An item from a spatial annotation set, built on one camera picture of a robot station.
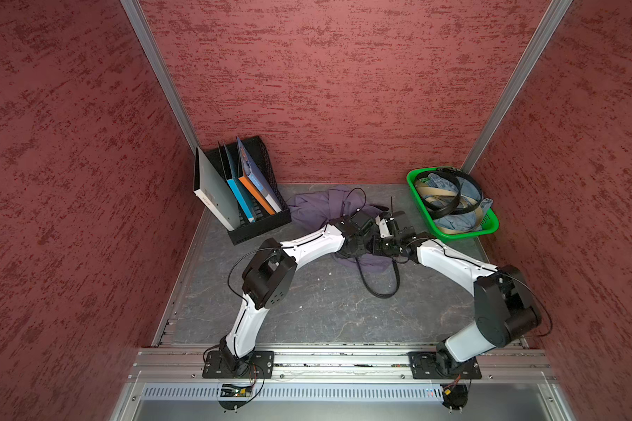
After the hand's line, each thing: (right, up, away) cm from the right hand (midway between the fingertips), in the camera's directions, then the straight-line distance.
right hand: (369, 250), depth 91 cm
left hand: (-5, -2, +1) cm, 6 cm away
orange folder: (-40, +22, -4) cm, 46 cm away
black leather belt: (+9, +15, +15) cm, 23 cm away
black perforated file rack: (-40, +9, +15) cm, 44 cm away
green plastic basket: (+48, +9, +8) cm, 50 cm away
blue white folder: (-39, +25, -5) cm, 46 cm away
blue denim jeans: (+34, +17, +7) cm, 39 cm away
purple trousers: (-20, +14, +16) cm, 29 cm away
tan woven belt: (+28, +24, +22) cm, 43 cm away
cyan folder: (-44, +22, -6) cm, 50 cm away
